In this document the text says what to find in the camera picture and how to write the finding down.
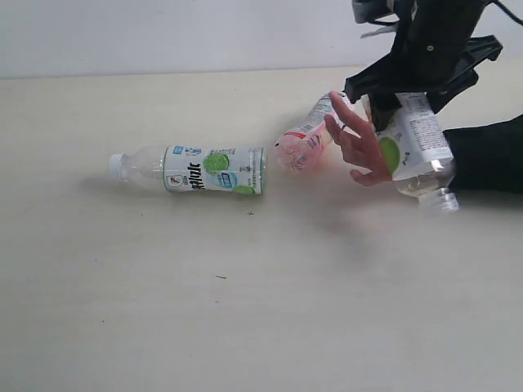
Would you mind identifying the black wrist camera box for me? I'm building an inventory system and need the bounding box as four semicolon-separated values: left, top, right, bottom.
351;0;412;25

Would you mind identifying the black sleeved forearm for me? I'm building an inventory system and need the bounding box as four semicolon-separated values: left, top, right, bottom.
444;115;522;194

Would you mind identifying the pink peach drink bottle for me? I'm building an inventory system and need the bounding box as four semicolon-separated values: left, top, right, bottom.
275;93;361;174

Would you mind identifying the short white label bottle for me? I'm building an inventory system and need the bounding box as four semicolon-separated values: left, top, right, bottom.
377;92;459;216

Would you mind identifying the lime label clear bottle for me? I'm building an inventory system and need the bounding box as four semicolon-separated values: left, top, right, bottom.
109;145;266;195

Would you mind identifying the person's open hand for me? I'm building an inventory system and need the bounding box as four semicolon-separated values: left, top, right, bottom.
324;91;392;187

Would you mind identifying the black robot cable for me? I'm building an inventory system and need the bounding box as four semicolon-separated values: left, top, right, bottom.
494;0;523;25

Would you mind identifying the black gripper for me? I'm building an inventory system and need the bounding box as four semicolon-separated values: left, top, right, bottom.
343;1;503;132

